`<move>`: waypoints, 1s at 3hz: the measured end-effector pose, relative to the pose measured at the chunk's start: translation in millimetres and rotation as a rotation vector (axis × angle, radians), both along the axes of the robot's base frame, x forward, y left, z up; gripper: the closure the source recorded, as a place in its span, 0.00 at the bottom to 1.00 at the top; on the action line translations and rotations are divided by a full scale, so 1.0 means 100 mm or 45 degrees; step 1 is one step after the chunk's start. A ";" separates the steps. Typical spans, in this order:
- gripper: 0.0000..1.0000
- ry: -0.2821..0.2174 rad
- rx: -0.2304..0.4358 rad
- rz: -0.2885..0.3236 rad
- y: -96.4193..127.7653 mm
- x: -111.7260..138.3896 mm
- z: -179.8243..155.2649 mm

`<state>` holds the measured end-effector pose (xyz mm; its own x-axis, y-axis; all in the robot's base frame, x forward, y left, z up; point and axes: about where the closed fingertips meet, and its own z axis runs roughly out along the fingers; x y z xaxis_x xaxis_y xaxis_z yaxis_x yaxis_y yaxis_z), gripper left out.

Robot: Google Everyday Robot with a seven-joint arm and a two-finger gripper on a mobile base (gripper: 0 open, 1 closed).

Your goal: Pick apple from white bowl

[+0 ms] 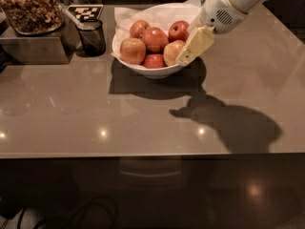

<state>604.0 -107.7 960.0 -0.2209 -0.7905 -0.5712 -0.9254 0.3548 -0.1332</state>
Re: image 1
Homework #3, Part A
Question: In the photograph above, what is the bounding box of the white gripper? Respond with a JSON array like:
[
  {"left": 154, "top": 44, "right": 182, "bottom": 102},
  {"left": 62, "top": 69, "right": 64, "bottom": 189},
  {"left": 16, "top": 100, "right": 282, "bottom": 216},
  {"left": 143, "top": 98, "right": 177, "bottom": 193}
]
[{"left": 175, "top": 0, "right": 247, "bottom": 67}]

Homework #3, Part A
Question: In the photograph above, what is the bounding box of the yellow-red apple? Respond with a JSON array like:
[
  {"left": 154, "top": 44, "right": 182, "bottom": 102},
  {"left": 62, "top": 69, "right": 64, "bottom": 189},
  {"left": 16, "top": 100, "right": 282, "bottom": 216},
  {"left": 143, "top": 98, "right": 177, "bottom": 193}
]
[
  {"left": 120, "top": 38, "right": 146, "bottom": 65},
  {"left": 163, "top": 40, "right": 185, "bottom": 67}
]

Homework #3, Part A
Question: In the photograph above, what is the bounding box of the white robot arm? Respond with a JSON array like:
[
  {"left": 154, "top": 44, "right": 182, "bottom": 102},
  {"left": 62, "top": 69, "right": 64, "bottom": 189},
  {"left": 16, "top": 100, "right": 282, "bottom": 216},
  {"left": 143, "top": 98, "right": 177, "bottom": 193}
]
[{"left": 175, "top": 0, "right": 269, "bottom": 66}]

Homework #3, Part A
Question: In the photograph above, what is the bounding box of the red apple back right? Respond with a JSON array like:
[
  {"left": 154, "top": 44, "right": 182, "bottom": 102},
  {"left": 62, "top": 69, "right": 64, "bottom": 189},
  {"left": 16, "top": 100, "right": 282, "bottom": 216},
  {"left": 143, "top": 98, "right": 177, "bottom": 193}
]
[{"left": 168, "top": 20, "right": 189, "bottom": 42}]

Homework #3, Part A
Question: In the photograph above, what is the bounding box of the red apple centre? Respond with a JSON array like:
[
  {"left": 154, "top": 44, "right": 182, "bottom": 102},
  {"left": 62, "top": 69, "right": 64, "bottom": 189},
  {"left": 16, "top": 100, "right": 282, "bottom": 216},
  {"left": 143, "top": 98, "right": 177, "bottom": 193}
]
[{"left": 142, "top": 27, "right": 169, "bottom": 53}]

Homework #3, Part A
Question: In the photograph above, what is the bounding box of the small red apple front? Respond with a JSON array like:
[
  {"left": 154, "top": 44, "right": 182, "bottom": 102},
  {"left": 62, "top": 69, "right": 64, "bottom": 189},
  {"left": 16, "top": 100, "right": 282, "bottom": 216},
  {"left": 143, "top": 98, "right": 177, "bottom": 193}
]
[{"left": 143, "top": 53, "right": 165, "bottom": 69}]

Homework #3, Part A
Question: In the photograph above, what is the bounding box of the red apple back left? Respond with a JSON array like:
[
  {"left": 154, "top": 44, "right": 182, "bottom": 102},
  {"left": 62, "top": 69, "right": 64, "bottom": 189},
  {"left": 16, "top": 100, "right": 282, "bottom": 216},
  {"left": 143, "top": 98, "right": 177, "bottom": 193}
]
[{"left": 130, "top": 19, "right": 151, "bottom": 38}]

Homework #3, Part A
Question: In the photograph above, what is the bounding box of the white ceramic bowl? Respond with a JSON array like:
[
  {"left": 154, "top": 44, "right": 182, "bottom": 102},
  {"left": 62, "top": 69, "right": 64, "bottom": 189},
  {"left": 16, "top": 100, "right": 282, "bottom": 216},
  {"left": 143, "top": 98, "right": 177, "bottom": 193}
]
[{"left": 112, "top": 3, "right": 204, "bottom": 79}]

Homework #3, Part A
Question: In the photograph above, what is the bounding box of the white paper liner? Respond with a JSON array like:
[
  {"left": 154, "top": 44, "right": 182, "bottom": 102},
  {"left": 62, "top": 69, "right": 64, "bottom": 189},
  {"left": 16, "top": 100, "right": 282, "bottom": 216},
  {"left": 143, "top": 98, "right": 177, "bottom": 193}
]
[{"left": 112, "top": 0, "right": 201, "bottom": 58}]

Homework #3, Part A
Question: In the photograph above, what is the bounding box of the black mesh cup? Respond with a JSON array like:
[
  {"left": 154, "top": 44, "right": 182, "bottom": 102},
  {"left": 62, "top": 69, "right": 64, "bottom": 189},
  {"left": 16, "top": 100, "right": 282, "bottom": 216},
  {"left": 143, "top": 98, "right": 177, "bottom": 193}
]
[{"left": 76, "top": 19, "right": 106, "bottom": 56}]

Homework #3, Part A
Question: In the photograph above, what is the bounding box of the white plastic spoon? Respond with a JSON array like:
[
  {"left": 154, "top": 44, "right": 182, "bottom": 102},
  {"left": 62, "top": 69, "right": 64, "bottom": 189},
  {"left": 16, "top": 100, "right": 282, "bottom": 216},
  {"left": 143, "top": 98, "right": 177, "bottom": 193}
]
[{"left": 59, "top": 3, "right": 84, "bottom": 30}]

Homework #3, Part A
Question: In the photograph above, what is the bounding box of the black white marker tag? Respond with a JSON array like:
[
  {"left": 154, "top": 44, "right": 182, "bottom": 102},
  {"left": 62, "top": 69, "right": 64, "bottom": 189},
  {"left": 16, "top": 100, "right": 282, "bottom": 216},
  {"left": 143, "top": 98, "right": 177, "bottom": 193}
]
[{"left": 68, "top": 5, "right": 103, "bottom": 21}]

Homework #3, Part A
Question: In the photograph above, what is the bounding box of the glass jar of nuts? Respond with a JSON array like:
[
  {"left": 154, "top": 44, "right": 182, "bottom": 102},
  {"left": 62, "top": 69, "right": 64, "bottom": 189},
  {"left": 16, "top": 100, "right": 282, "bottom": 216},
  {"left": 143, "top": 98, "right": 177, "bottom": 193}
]
[{"left": 0, "top": 0, "right": 64, "bottom": 35}]

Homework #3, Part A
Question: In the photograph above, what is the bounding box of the black floor cable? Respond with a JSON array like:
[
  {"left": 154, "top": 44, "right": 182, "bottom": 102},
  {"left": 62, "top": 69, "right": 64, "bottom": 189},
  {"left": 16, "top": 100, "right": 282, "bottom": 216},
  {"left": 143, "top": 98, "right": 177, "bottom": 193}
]
[{"left": 17, "top": 195, "right": 119, "bottom": 229}]

